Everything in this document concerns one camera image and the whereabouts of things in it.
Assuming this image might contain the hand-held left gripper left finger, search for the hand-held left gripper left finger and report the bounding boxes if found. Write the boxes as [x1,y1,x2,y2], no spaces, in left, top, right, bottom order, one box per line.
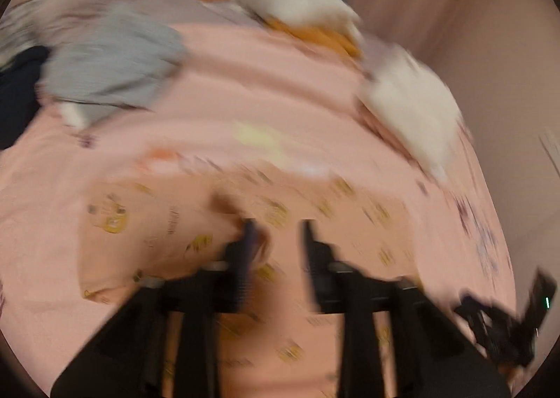
[50,218,260,398]

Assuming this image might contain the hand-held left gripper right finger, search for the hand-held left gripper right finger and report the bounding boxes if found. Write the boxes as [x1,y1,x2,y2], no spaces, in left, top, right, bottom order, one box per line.
[301,220,511,398]

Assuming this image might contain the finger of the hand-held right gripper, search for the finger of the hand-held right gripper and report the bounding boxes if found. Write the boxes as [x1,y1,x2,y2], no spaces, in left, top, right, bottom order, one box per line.
[453,292,498,340]

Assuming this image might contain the pink cartoon print garment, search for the pink cartoon print garment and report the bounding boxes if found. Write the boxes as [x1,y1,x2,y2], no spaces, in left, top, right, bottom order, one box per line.
[78,175,423,398]

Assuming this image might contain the pink bed sheet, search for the pink bed sheet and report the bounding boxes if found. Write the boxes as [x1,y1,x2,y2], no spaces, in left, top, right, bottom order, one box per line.
[0,0,513,398]

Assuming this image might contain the white fluffy cloth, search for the white fluffy cloth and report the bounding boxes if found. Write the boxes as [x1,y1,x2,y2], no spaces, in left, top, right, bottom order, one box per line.
[355,44,468,183]

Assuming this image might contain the grey garment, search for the grey garment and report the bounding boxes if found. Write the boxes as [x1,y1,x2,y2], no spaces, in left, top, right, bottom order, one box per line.
[37,3,188,130]

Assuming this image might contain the white orange fleece blanket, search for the white orange fleece blanket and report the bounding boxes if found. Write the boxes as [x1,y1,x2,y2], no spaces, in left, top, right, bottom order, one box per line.
[195,0,365,61]

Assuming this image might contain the dark navy cloth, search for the dark navy cloth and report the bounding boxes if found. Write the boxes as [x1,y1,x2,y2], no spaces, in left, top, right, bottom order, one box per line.
[0,46,50,150]

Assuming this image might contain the plaid cloth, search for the plaid cloth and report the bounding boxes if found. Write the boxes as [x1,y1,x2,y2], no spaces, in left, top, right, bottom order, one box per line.
[0,0,110,60]

